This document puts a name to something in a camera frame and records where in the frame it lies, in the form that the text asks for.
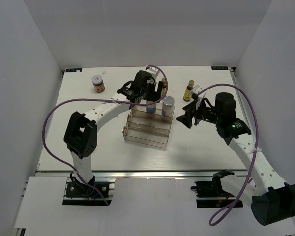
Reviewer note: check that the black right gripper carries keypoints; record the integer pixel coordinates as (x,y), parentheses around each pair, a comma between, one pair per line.
(191,109)

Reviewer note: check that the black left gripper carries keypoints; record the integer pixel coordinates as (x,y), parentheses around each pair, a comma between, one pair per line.
(154,96)

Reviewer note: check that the white blue jar silver lid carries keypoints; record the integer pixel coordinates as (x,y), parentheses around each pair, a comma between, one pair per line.
(150,107)

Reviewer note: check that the yellow-label oil bottle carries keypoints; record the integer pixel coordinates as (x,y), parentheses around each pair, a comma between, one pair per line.
(164,87)
(188,92)

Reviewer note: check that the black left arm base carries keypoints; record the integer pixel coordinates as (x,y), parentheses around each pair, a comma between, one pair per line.
(78,194)

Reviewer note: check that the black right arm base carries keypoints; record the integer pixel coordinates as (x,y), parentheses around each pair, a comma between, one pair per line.
(210,194)

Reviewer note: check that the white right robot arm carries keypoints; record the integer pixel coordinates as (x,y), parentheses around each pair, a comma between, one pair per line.
(271,198)

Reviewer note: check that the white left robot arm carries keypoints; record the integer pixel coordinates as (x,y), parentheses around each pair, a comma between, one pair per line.
(81,133)

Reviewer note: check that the clear three-tier organizer rack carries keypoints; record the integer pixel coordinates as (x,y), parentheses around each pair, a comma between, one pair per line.
(146,128)

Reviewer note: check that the blue label right corner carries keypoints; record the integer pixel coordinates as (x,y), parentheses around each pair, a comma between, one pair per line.
(219,68)

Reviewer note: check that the blue label corner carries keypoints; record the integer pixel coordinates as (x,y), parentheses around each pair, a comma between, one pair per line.
(219,68)
(73,70)

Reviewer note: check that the brown jar white red lid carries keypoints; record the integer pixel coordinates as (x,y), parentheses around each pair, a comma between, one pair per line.
(98,83)

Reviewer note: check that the blue label left corner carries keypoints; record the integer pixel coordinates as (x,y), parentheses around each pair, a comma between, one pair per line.
(73,70)

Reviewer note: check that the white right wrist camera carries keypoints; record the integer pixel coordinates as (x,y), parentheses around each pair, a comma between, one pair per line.
(198,95)

